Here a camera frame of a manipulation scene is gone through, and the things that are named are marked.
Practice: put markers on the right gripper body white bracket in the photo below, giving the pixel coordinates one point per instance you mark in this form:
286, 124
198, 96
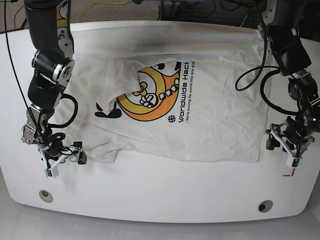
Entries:
52, 160

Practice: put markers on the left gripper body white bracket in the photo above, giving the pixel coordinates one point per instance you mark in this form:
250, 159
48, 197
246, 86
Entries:
294, 139

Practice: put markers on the white printed t-shirt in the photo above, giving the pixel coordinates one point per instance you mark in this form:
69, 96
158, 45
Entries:
167, 90

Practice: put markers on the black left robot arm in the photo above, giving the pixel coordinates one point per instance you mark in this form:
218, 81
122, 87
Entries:
280, 21

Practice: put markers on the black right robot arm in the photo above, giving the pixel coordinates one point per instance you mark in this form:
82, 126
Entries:
50, 32

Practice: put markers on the red tape rectangle marking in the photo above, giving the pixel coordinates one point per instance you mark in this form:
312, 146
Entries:
291, 174

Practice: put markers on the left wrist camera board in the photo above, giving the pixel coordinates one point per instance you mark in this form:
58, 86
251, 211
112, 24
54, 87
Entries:
293, 162

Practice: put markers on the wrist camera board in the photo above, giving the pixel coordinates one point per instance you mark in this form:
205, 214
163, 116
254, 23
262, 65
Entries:
293, 162
51, 172

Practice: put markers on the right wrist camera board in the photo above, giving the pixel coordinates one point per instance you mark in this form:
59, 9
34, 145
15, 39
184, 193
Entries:
51, 172

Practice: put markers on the left table cable grommet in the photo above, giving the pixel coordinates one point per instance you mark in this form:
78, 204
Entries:
45, 196

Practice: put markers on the table cable grommet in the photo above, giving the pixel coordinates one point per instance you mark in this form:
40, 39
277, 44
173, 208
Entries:
45, 196
265, 206

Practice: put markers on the right table cable grommet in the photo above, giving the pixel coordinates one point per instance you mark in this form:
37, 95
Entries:
265, 206

